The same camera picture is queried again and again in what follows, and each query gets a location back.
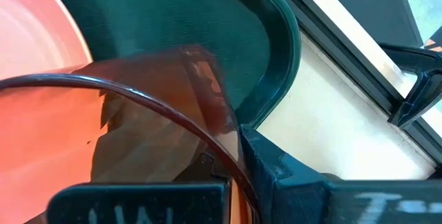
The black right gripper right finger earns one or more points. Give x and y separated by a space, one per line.
310 196

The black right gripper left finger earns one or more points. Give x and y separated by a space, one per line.
138 205

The transparent orange plastic cup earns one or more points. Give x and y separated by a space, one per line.
145 120

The orange plastic plate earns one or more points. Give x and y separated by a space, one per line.
31 27

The dark green plastic tray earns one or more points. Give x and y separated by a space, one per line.
193 13

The black box behind table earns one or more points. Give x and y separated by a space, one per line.
366 2

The black aluminium frame rail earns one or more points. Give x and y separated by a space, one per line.
345 44

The black frame clamp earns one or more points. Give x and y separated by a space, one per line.
421 85

